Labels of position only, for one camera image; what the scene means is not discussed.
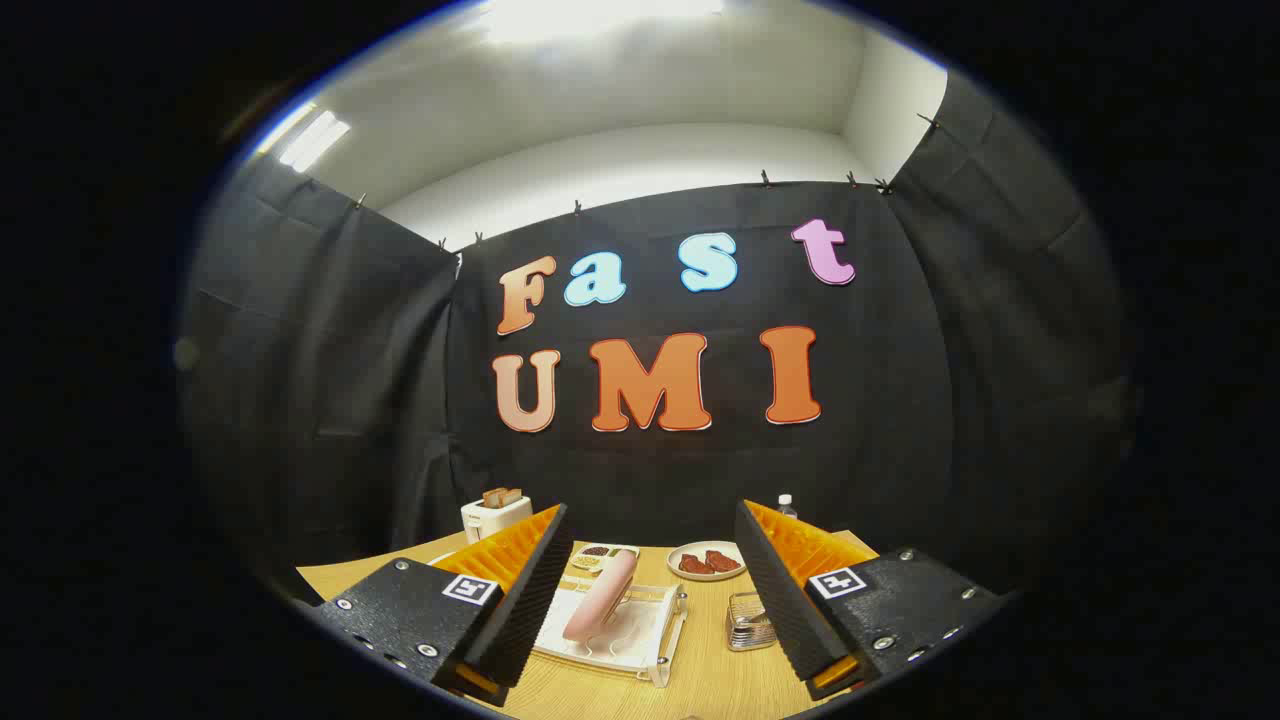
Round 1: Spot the white toaster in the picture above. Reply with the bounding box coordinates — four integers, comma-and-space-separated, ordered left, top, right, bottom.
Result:
461, 497, 533, 544

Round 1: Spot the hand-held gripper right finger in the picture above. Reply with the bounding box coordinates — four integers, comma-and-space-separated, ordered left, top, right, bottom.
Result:
734, 499, 1006, 701

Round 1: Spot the small ceiling light panel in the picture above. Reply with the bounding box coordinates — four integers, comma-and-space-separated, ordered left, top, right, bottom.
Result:
278, 108, 351, 173

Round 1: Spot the white round plate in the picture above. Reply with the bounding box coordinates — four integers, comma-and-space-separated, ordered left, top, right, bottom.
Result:
667, 541, 747, 581

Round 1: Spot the black backdrop cloth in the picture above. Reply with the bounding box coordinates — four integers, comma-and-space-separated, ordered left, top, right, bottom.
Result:
180, 70, 1136, 601

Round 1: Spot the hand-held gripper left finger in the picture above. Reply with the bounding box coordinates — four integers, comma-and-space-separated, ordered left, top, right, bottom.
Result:
315, 503, 576, 706

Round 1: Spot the pink plate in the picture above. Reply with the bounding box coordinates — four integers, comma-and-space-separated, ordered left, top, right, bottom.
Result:
563, 549, 638, 642

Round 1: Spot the silver wire basket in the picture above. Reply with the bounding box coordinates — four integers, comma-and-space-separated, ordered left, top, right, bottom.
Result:
725, 591, 779, 653

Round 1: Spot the white wire dish rack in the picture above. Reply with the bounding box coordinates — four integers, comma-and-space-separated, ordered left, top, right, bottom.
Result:
530, 575, 689, 688

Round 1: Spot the white divided dish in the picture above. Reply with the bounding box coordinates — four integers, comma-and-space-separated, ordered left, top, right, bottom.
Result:
570, 543, 641, 573

